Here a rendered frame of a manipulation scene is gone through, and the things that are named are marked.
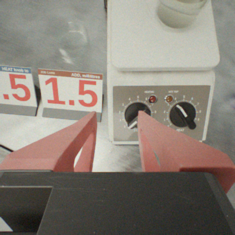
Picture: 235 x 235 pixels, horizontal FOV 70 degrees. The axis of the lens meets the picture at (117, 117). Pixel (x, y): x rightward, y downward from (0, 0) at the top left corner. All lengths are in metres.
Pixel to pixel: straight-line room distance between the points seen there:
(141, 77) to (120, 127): 0.07
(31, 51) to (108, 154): 0.22
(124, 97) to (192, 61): 0.08
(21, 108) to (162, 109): 0.21
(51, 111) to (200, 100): 0.21
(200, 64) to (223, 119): 0.12
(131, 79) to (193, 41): 0.08
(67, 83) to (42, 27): 0.14
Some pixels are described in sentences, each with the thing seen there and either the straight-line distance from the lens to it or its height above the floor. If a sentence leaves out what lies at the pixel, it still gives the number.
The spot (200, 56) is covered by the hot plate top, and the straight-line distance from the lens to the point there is 0.21.
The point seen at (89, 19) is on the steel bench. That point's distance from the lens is 0.35.
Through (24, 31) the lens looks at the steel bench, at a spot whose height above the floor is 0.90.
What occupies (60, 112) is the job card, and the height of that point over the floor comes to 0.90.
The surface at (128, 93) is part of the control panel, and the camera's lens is 0.20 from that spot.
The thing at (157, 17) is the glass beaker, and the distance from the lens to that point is 0.22.
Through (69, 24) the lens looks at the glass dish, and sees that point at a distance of 0.32.
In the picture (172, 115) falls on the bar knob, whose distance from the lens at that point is 0.22.
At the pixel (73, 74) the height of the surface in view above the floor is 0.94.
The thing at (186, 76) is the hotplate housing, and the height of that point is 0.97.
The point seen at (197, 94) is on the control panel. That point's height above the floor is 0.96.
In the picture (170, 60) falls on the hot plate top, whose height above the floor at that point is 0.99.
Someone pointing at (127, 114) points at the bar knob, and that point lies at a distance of 0.20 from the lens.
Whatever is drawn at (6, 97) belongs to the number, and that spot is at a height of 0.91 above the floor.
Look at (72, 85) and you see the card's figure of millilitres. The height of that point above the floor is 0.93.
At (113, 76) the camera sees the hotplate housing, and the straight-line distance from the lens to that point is 0.20.
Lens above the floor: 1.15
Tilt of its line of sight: 77 degrees down
